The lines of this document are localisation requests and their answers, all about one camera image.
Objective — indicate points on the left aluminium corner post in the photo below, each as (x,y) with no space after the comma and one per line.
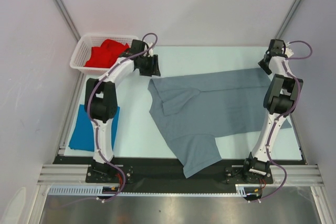
(67,19)

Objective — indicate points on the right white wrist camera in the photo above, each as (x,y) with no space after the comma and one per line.
(287,50)

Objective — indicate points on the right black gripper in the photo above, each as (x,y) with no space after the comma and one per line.
(263,65)

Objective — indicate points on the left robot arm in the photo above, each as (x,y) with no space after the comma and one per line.
(101,103)

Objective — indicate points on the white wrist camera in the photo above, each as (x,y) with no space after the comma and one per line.
(287,50)
(149,49)

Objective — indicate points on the white plastic basket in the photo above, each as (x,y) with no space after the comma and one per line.
(82,52)

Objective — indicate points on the right aluminium corner post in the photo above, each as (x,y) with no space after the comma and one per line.
(288,18)

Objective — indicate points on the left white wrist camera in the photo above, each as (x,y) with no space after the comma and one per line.
(149,49)

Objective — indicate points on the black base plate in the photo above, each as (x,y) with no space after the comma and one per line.
(168,173)

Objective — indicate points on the white slotted cable duct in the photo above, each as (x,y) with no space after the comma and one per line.
(110,190)

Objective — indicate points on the aluminium corner post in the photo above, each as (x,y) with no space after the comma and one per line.
(67,19)
(288,18)

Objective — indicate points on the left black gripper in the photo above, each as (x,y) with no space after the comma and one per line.
(153,69)

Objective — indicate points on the red t shirt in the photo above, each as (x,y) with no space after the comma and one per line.
(106,55)

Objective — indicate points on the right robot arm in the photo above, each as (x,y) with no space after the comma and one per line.
(280,101)

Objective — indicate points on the folded blue t shirt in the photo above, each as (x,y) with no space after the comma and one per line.
(82,137)

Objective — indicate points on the grey t shirt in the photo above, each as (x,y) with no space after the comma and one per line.
(192,111)

